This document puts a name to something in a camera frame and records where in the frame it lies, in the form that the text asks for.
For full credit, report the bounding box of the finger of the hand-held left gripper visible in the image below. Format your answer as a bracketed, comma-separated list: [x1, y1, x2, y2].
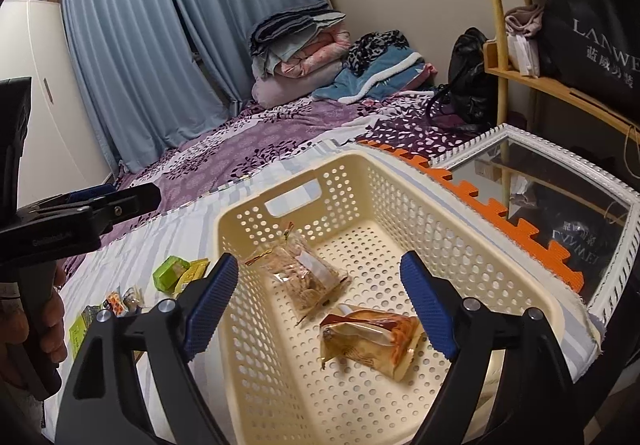
[67, 185, 115, 206]
[75, 184, 162, 235]

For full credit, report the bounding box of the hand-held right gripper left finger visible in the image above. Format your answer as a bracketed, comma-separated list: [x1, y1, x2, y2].
[55, 252, 240, 445]

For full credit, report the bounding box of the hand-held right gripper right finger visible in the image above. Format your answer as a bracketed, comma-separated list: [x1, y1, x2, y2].
[400, 250, 588, 445]

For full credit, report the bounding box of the small lime snack packet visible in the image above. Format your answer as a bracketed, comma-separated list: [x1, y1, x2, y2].
[175, 259, 211, 297]

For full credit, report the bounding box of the green snack box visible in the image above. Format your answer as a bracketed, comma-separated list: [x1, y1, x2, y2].
[152, 256, 191, 293]

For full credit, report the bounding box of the orange brown snack packet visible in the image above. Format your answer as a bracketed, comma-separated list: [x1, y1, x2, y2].
[319, 303, 426, 382]

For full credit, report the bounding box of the pale small candy packet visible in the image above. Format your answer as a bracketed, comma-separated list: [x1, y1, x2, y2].
[122, 287, 146, 311]

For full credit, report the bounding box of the clear cookie packet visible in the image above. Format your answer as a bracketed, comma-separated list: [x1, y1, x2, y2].
[244, 222, 351, 326]

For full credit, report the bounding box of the cream perforated plastic basket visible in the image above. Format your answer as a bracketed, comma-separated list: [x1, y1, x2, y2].
[214, 150, 566, 445]

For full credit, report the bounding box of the large lime green snack packet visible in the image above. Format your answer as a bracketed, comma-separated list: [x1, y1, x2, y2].
[67, 305, 104, 361]

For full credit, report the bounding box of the person's left hand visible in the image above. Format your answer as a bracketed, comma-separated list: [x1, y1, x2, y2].
[39, 266, 68, 373]

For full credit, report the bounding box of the grey striped sheet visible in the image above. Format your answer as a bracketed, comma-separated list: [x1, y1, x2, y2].
[42, 140, 603, 445]

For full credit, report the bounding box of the white wardrobe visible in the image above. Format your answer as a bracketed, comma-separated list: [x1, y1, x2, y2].
[0, 0, 113, 220]

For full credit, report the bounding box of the purple floral bed cover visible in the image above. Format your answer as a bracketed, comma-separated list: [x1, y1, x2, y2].
[60, 90, 498, 276]

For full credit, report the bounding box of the white framed mirror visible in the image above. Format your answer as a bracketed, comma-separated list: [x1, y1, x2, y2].
[430, 124, 640, 326]

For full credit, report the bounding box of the mauve pillow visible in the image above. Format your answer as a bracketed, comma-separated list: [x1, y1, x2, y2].
[252, 62, 346, 108]

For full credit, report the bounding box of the small pink cloth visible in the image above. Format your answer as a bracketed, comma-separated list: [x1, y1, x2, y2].
[410, 65, 439, 90]

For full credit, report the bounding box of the dark grey folded blanket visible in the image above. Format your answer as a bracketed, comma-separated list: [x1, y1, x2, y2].
[250, 2, 347, 60]

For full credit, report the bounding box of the pink folded quilt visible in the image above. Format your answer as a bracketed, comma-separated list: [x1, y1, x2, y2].
[270, 25, 352, 76]

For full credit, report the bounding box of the black backpack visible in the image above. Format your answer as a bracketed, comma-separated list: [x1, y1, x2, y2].
[427, 27, 501, 126]

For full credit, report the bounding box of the blue fleece blanket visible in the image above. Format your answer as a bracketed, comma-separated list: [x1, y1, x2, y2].
[312, 47, 426, 104]

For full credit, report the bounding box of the leopard print cloth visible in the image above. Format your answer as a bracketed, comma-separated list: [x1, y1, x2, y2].
[347, 31, 412, 76]

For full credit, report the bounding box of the white cloth bag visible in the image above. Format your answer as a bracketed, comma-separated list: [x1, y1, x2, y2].
[507, 32, 542, 78]

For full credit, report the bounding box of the dusty pink folded cloth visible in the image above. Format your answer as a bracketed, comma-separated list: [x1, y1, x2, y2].
[505, 4, 545, 38]

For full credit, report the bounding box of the black shopping bag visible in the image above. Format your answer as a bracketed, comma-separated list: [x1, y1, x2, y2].
[537, 0, 640, 92]

